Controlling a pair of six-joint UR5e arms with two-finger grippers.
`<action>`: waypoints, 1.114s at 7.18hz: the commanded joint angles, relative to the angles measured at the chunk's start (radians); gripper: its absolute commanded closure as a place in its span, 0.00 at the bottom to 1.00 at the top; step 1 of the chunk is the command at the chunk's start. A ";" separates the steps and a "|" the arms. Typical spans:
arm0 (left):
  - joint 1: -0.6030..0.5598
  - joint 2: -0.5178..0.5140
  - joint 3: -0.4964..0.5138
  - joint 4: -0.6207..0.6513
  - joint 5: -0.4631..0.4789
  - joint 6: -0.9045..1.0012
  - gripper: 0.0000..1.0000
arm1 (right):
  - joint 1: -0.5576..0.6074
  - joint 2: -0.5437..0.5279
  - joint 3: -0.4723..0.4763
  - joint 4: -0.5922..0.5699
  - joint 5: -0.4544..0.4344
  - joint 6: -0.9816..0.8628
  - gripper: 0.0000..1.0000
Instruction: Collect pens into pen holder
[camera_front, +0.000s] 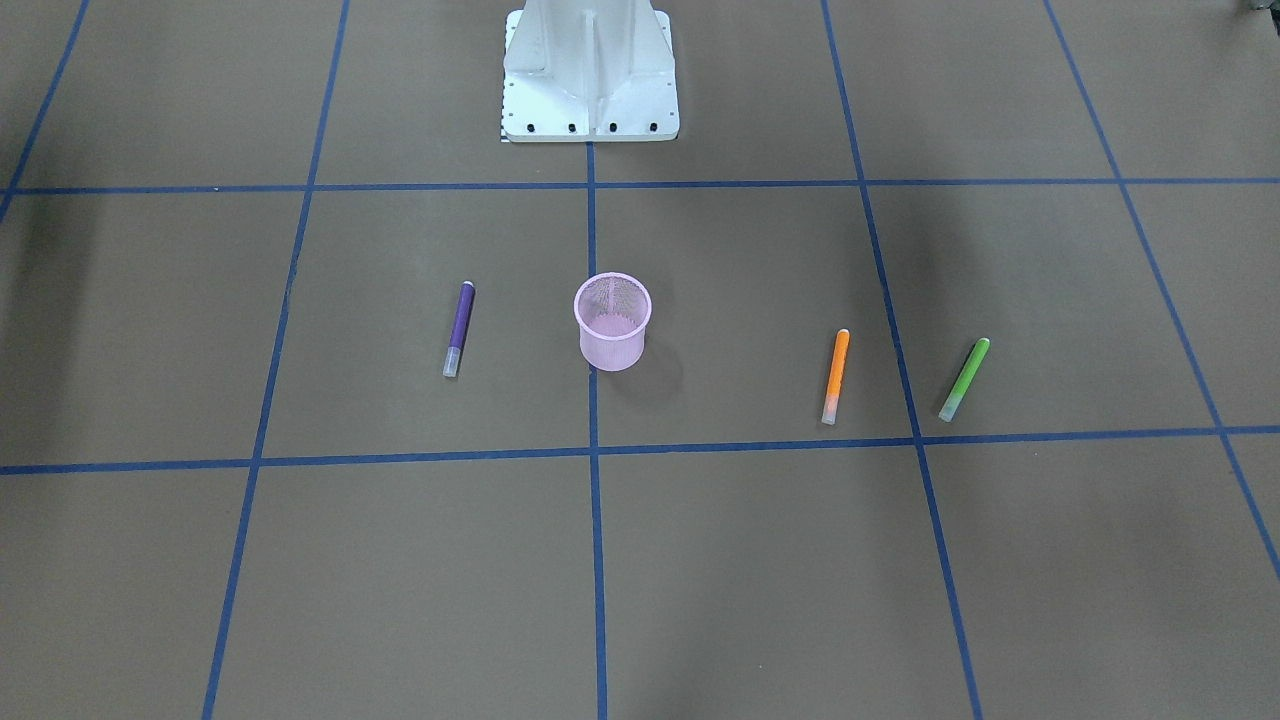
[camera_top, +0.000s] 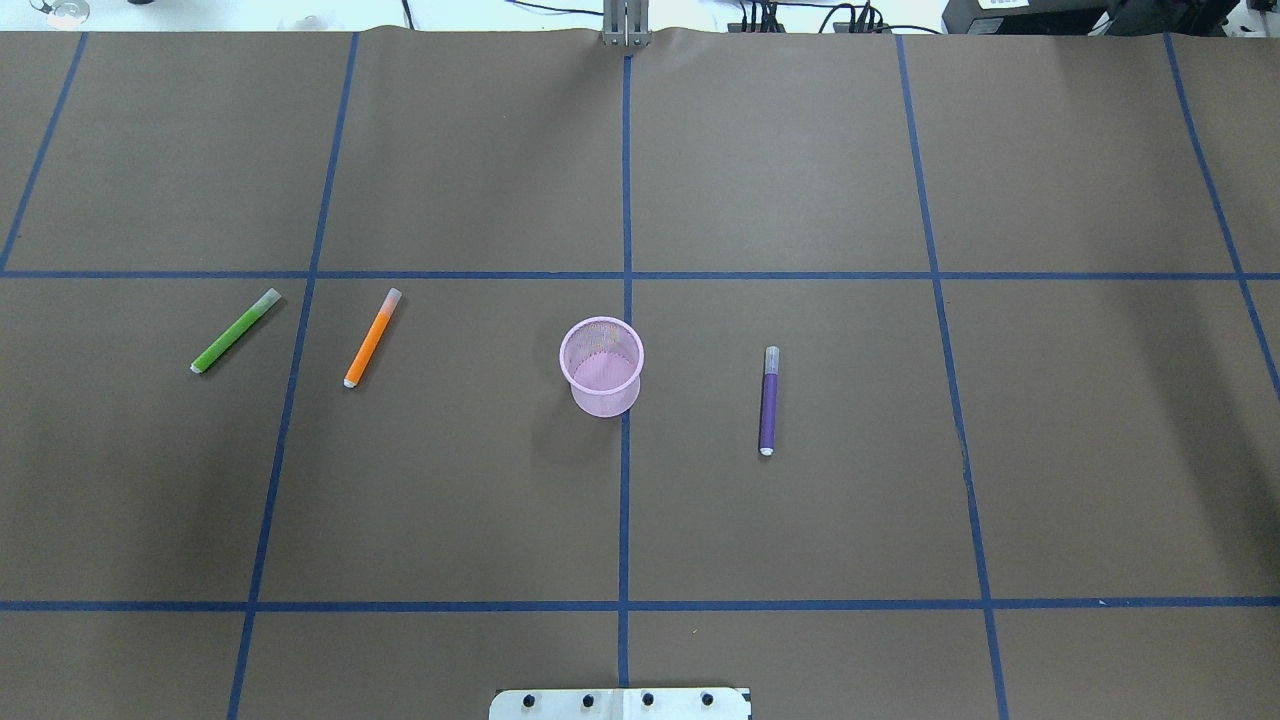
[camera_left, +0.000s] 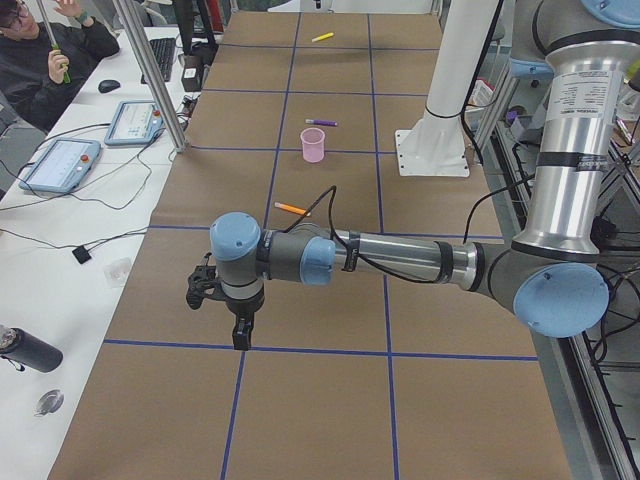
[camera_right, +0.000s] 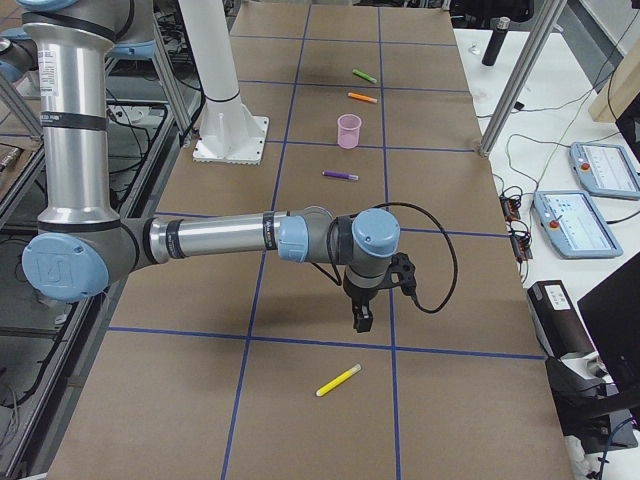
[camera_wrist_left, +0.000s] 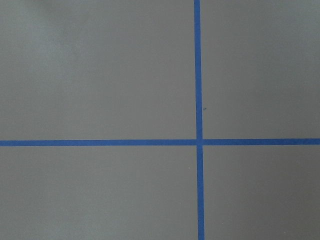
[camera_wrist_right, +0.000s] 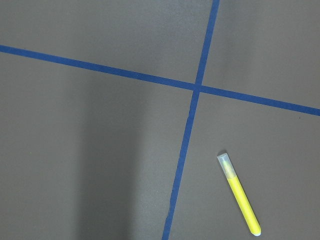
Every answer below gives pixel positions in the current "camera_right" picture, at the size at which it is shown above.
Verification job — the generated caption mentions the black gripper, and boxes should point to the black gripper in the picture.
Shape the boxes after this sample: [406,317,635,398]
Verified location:
[343,282,378,333]

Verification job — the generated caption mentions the yellow highlighter pen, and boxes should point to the yellow highlighter pen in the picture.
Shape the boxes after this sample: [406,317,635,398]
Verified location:
[315,364,362,398]

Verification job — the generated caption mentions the purple highlighter pen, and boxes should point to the purple highlighter pen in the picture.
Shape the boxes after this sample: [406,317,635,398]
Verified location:
[322,170,359,181]

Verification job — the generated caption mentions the green highlighter pen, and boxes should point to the green highlighter pen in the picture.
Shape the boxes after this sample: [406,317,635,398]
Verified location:
[352,68,378,84]

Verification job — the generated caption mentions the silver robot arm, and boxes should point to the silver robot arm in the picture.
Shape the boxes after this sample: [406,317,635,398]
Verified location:
[22,1,400,332]
[1,27,39,83]

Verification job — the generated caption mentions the pink mesh pen holder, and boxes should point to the pink mesh pen holder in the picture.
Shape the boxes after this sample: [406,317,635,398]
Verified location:
[337,113,362,149]

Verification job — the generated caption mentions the black rectangular device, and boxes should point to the black rectangular device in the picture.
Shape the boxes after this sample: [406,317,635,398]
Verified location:
[527,280,595,359]

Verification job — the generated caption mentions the near teach pendant tablet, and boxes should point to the near teach pendant tablet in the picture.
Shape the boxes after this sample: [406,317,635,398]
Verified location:
[533,190,623,259]

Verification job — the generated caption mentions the teach pendant tablet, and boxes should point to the teach pendant tablet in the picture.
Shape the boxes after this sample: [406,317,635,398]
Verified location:
[533,190,623,259]
[569,142,639,200]

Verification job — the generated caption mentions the black monitor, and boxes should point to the black monitor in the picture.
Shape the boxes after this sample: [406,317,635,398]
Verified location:
[578,262,639,389]

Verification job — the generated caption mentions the far teach pendant tablet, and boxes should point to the far teach pendant tablet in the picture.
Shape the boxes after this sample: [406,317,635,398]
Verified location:
[569,142,639,200]

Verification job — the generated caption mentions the black water bottle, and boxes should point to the black water bottle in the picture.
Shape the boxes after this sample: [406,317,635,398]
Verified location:
[481,16,511,66]

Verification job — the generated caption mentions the black camera cable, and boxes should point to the black camera cable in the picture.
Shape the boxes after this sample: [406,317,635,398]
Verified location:
[319,201,460,315]

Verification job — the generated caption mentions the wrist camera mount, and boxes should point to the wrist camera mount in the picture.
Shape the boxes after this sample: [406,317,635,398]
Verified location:
[384,252,417,298]

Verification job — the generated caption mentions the white pedestal base plate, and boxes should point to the white pedestal base plate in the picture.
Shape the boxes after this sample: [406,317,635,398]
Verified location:
[193,99,270,165]

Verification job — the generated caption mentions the aluminium frame post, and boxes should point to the aluminium frame post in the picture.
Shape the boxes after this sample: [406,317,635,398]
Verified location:
[478,0,567,157]

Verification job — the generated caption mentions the white pedestal column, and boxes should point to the white pedestal column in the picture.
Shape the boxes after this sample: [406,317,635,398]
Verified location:
[177,0,243,146]

